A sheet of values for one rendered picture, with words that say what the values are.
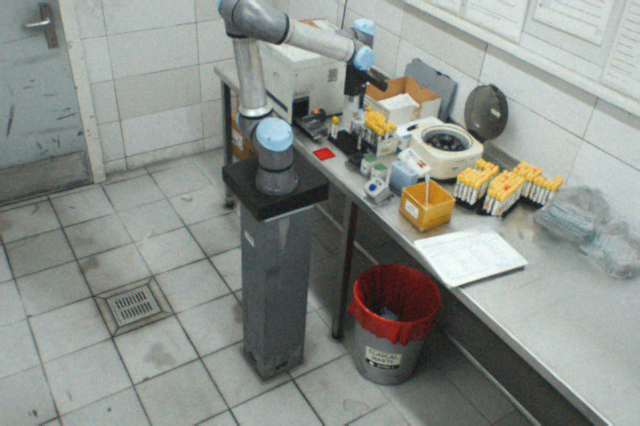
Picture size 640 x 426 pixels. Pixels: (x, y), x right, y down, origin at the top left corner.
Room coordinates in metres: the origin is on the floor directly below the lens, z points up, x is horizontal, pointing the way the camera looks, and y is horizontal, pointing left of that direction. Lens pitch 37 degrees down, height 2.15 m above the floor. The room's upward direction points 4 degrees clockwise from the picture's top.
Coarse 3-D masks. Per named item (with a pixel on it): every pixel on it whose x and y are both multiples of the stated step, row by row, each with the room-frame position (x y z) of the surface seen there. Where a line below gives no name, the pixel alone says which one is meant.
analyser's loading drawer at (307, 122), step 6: (294, 114) 2.32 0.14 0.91; (300, 114) 2.32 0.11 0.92; (294, 120) 2.29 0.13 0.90; (300, 120) 2.27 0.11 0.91; (306, 120) 2.25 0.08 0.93; (312, 120) 2.26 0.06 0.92; (318, 120) 2.23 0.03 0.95; (306, 126) 2.21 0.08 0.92; (312, 126) 2.21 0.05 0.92; (318, 126) 2.23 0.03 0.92; (312, 132) 2.18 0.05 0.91; (318, 132) 2.16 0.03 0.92; (324, 132) 2.18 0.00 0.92
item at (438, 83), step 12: (420, 60) 2.60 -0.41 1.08; (408, 72) 2.65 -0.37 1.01; (420, 72) 2.58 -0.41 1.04; (432, 72) 2.52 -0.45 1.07; (420, 84) 2.56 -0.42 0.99; (432, 84) 2.50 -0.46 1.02; (444, 84) 2.43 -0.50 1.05; (456, 84) 2.39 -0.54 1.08; (444, 96) 2.41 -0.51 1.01; (444, 108) 2.39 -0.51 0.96; (444, 120) 2.38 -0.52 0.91
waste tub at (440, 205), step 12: (432, 180) 1.79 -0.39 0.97; (408, 192) 1.73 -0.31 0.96; (420, 192) 1.77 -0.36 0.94; (432, 192) 1.78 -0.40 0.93; (444, 192) 1.73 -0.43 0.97; (408, 204) 1.69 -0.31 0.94; (420, 204) 1.64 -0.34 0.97; (432, 204) 1.77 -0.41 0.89; (444, 204) 1.66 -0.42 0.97; (408, 216) 1.68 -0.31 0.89; (420, 216) 1.63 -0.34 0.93; (432, 216) 1.64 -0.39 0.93; (444, 216) 1.67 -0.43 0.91; (420, 228) 1.62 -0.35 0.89
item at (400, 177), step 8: (392, 168) 1.88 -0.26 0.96; (400, 168) 1.86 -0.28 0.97; (408, 168) 1.86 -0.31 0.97; (392, 176) 1.88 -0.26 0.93; (400, 176) 1.85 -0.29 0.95; (408, 176) 1.82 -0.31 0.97; (416, 176) 1.83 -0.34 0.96; (392, 184) 1.87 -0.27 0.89; (400, 184) 1.84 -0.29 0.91; (408, 184) 1.81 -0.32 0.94; (400, 192) 1.83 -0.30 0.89
